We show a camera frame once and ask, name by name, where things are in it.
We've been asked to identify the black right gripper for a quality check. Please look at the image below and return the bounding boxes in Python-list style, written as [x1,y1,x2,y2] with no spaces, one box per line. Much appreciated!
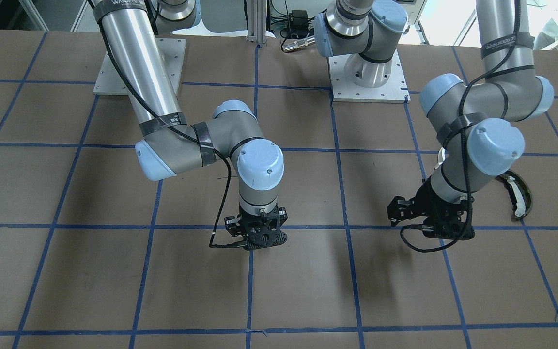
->
[224,207,287,251]

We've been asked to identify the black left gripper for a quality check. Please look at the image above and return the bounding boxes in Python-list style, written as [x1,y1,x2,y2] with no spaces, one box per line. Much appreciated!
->
[387,180,475,240]

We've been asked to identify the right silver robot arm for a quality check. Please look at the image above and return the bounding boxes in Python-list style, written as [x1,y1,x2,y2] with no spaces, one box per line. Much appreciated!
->
[88,0,287,251]

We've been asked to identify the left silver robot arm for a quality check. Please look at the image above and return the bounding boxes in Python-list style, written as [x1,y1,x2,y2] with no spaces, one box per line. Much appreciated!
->
[314,0,554,244]

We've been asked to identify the dark curved brake shoe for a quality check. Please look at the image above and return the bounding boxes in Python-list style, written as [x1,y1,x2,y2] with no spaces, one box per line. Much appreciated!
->
[496,170,533,220]

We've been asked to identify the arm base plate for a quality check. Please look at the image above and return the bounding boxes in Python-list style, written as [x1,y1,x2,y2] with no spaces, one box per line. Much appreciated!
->
[93,38,187,96]
[328,51,410,103]

